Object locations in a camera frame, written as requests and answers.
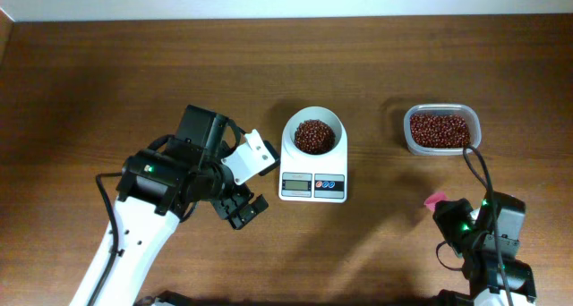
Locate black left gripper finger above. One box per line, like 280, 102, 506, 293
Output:
212, 191, 253, 219
229, 195, 269, 230

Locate pink measuring scoop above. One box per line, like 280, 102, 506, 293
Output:
424, 191, 449, 212

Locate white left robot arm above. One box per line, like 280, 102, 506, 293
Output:
72, 105, 280, 305

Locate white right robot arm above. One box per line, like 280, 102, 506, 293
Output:
432, 191, 537, 306

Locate white digital kitchen scale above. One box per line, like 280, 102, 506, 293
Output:
278, 143, 349, 203

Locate clear plastic bean container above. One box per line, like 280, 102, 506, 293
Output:
403, 104, 483, 156

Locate red beans in bowl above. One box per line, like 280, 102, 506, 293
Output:
294, 120, 336, 155

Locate red beans in container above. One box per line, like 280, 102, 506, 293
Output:
409, 114, 471, 149

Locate white round bowl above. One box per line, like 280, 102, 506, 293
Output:
282, 106, 347, 158

